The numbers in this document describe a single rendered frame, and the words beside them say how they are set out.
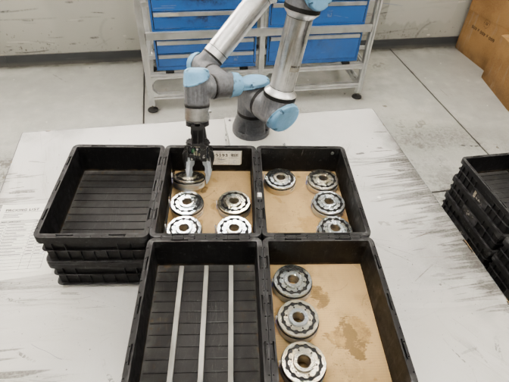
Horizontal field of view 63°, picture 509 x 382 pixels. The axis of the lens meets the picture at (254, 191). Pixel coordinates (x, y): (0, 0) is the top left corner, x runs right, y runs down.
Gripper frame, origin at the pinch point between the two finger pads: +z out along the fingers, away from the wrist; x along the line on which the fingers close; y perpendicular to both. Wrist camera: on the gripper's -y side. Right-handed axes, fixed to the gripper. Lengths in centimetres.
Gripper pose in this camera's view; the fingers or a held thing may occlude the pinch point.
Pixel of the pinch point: (198, 179)
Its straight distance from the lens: 137.5
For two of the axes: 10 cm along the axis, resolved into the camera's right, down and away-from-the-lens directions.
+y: 1.1, 4.0, -9.1
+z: -0.3, 9.2, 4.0
